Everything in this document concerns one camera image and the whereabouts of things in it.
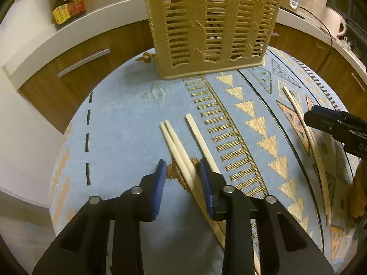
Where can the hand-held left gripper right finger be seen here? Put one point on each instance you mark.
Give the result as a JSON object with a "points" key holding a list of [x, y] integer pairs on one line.
{"points": [[207, 186]]}

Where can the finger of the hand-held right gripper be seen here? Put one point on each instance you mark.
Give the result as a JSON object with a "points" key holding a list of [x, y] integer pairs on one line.
{"points": [[324, 124], [329, 111]]}

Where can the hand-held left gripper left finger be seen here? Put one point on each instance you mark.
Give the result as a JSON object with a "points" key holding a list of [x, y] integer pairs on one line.
{"points": [[158, 189]]}

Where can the light wooden chopstick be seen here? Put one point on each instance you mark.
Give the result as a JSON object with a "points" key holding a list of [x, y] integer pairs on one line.
{"points": [[200, 140], [180, 146], [175, 153], [288, 92]]}

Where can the tan plastic utensil basket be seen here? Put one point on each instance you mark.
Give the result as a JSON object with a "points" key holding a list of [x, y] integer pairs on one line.
{"points": [[212, 34]]}

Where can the person's right hand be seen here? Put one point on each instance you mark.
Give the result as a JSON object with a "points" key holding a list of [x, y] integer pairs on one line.
{"points": [[359, 194]]}

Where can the blue patterned tablecloth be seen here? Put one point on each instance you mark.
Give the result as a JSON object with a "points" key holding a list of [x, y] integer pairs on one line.
{"points": [[120, 137]]}

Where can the white electric kettle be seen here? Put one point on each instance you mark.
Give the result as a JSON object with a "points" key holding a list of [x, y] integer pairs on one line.
{"points": [[335, 21]]}

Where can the white kitchen counter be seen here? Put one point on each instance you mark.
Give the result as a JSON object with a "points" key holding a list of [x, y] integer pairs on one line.
{"points": [[86, 20]]}

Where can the yellow label sauce bottle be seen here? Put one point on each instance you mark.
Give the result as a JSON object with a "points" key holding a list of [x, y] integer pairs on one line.
{"points": [[61, 5]]}

